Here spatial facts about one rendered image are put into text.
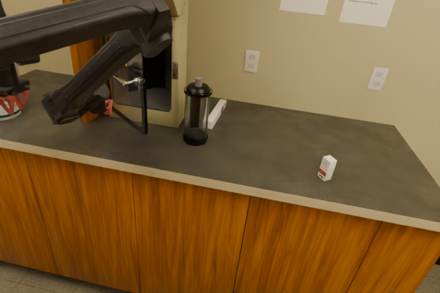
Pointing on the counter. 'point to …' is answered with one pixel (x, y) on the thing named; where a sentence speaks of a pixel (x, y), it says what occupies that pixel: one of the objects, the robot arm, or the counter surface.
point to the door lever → (124, 80)
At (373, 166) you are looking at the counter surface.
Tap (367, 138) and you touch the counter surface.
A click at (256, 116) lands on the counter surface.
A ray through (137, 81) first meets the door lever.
